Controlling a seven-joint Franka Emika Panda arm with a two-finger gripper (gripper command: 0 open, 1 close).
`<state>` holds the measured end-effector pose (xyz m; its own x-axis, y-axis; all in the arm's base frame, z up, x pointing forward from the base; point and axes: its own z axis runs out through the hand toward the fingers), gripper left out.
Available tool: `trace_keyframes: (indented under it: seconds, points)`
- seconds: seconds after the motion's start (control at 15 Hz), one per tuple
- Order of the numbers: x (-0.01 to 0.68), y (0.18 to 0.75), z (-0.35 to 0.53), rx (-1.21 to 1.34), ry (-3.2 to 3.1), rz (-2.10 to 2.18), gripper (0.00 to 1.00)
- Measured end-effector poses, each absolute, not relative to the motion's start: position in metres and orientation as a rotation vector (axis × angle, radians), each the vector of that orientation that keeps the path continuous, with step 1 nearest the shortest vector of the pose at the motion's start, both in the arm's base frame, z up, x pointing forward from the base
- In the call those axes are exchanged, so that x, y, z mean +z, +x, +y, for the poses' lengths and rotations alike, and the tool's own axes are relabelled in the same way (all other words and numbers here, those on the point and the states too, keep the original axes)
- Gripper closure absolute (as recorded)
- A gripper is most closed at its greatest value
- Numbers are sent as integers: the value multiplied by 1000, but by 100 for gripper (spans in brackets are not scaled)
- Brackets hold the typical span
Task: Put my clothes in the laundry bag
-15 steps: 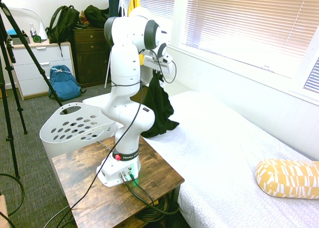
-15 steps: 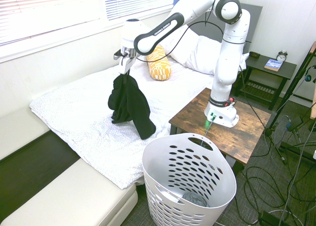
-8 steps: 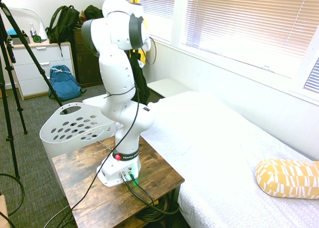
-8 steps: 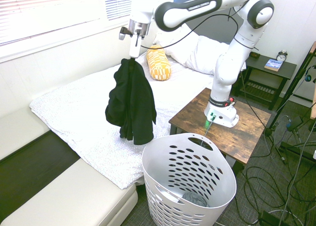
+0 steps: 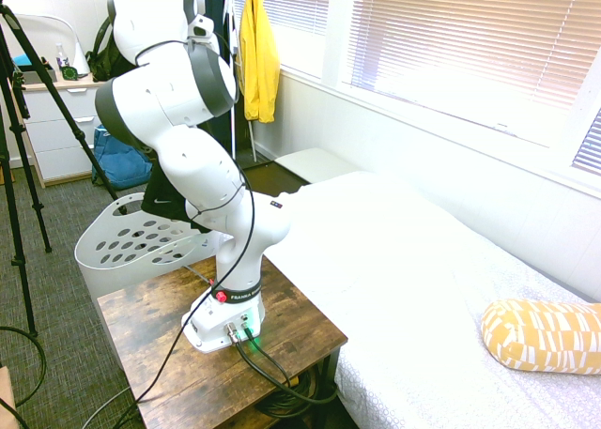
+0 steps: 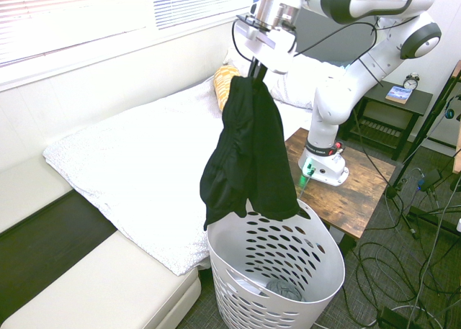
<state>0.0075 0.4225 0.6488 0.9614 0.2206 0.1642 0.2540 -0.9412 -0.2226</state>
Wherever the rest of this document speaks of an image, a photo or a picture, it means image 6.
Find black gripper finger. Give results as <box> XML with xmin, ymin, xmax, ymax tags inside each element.
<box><xmin>248</xmin><ymin>57</ymin><xmax>261</xmax><ymax>82</ymax></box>
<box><xmin>255</xmin><ymin>64</ymin><xmax>269</xmax><ymax>86</ymax></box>

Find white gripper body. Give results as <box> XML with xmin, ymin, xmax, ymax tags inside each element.
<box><xmin>235</xmin><ymin>14</ymin><xmax>298</xmax><ymax>75</ymax></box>

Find black athletic shorts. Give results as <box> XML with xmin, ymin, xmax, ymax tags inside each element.
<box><xmin>200</xmin><ymin>75</ymin><xmax>301</xmax><ymax>232</ymax></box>

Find white perforated laundry basket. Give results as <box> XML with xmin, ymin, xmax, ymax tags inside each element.
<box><xmin>206</xmin><ymin>199</ymin><xmax>346</xmax><ymax>329</ymax></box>

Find yellow white patterned pillow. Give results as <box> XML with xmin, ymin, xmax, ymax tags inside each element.
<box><xmin>213</xmin><ymin>64</ymin><xmax>241</xmax><ymax>112</ymax></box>

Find white bed pillow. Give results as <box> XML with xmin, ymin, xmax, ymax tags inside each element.
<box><xmin>223</xmin><ymin>47</ymin><xmax>356</xmax><ymax>110</ymax></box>

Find dark grey headboard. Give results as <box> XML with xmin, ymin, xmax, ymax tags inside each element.
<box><xmin>251</xmin><ymin>0</ymin><xmax>379</xmax><ymax>65</ymax></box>

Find black bedside table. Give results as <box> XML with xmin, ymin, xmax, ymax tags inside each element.
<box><xmin>341</xmin><ymin>81</ymin><xmax>434</xmax><ymax>161</ymax></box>

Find white bed duvet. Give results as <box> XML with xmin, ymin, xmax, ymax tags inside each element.
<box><xmin>42</xmin><ymin>76</ymin><xmax>313</xmax><ymax>276</ymax></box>

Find blue paperback book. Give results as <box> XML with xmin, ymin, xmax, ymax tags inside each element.
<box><xmin>385</xmin><ymin>85</ymin><xmax>413</xmax><ymax>105</ymax></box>

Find rustic wooden robot table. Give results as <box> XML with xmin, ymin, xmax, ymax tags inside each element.
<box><xmin>284</xmin><ymin>127</ymin><xmax>397</xmax><ymax>257</ymax></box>

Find black twin-bell alarm clock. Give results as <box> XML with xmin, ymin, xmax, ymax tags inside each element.
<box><xmin>403</xmin><ymin>72</ymin><xmax>421</xmax><ymax>91</ymax></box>

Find white window blinds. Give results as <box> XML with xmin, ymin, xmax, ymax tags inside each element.
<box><xmin>0</xmin><ymin>0</ymin><xmax>261</xmax><ymax>69</ymax></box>

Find black power adapter box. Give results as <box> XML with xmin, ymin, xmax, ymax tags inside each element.
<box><xmin>419</xmin><ymin>168</ymin><xmax>442</xmax><ymax>191</ymax></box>

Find wooden furniture edge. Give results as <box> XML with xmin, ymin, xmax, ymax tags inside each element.
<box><xmin>450</xmin><ymin>59</ymin><xmax>461</xmax><ymax>175</ymax></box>

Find grey cloth in basket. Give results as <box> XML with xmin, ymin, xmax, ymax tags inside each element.
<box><xmin>265</xmin><ymin>279</ymin><xmax>306</xmax><ymax>302</ymax></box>

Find cream upholstered bench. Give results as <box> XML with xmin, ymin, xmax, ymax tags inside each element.
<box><xmin>0</xmin><ymin>155</ymin><xmax>202</xmax><ymax>329</ymax></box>

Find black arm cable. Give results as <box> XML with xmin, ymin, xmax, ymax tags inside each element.
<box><xmin>231</xmin><ymin>15</ymin><xmax>397</xmax><ymax>189</ymax></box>

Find black camera tripod stand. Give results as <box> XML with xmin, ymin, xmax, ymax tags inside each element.
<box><xmin>385</xmin><ymin>60</ymin><xmax>461</xmax><ymax>236</ymax></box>

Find tangled black floor cables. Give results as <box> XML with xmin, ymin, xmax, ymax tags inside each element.
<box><xmin>341</xmin><ymin>163</ymin><xmax>461</xmax><ymax>329</ymax></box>

